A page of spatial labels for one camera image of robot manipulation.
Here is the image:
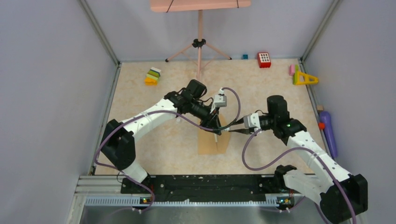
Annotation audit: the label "pink toy block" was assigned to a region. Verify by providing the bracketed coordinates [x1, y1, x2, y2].
[289, 64, 296, 76]

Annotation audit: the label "purple toy bottle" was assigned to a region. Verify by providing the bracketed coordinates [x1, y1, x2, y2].
[318, 111, 338, 158]

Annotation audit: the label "pink tripod stand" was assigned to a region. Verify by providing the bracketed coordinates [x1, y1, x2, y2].
[165, 10, 232, 80]

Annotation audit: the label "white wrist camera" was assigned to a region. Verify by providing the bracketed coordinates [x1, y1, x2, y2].
[243, 113, 260, 123]
[211, 89, 227, 112]

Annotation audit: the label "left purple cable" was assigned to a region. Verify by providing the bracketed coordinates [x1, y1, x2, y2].
[92, 87, 242, 186]

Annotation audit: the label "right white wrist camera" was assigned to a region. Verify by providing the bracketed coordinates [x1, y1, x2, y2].
[243, 113, 260, 123]

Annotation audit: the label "brown kraft envelope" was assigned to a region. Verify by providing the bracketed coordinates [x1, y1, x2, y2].
[198, 129, 231, 155]

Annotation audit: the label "red window toy block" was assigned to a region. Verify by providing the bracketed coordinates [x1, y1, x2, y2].
[257, 52, 272, 69]

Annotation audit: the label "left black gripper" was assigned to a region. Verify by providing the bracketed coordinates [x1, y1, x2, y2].
[189, 98, 222, 135]

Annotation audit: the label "stacked colourful toy blocks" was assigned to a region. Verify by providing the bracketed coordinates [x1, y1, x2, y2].
[144, 67, 161, 85]

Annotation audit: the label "yellow triangle toy block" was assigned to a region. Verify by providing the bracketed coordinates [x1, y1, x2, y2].
[293, 71, 319, 85]

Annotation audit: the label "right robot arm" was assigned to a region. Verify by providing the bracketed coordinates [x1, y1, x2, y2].
[235, 95, 368, 224]

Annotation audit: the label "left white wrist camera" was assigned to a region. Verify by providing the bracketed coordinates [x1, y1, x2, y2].
[211, 89, 227, 112]

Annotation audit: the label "pink board on tripod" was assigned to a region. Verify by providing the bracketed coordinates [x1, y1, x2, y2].
[149, 0, 251, 13]

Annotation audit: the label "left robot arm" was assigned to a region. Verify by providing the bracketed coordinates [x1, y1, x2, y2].
[99, 79, 227, 193]

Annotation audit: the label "green toy block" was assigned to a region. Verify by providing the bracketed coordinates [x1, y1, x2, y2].
[294, 64, 300, 73]

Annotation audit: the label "white toothed cable duct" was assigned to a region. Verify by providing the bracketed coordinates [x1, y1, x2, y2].
[85, 196, 279, 207]

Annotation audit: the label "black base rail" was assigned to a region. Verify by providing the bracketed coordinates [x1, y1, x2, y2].
[119, 175, 296, 206]

